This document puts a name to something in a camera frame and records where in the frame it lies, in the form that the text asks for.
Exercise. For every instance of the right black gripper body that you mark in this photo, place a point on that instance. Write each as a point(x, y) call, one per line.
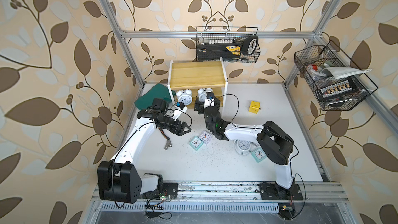
point(202, 110)

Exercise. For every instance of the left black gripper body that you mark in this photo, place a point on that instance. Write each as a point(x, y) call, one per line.
point(171, 124)

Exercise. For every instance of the white twin-bell alarm clock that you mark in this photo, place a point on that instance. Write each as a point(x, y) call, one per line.
point(202, 94)
point(184, 96)

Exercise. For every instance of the teal square alarm clock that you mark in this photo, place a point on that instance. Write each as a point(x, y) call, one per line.
point(258, 154)
point(196, 143)

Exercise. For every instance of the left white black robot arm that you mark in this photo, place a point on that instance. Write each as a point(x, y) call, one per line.
point(118, 179)

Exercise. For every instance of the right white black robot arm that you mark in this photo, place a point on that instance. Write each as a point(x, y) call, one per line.
point(277, 145)

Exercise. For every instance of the lilac square alarm clock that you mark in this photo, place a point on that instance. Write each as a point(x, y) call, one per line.
point(205, 137)

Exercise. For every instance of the wooden two-tier shelf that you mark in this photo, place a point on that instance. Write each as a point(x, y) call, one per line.
point(196, 75)

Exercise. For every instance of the yellow cube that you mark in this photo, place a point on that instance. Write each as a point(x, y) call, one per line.
point(254, 107)

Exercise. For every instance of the large white twin-bell clock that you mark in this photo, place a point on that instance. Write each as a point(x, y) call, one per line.
point(242, 147)

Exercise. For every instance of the black yellow box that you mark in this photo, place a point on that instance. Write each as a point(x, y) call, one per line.
point(215, 51)

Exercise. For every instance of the white paper booklet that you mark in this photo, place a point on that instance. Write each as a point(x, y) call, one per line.
point(343, 72)

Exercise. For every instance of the paint tube set box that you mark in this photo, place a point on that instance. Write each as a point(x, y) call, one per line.
point(337, 90)

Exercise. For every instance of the orange handled pliers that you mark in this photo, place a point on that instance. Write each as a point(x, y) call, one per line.
point(168, 141)

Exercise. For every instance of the black wire basket back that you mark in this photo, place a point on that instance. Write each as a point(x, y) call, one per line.
point(225, 34)

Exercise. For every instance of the black wire basket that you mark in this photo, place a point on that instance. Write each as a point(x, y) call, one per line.
point(225, 34)
point(312, 60)

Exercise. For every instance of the black handled tool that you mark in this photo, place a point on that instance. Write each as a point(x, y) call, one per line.
point(249, 45)

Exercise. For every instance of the black wire basket right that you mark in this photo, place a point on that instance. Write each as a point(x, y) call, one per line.
point(312, 60)

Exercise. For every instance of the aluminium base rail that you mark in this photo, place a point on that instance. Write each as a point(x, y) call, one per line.
point(253, 191)

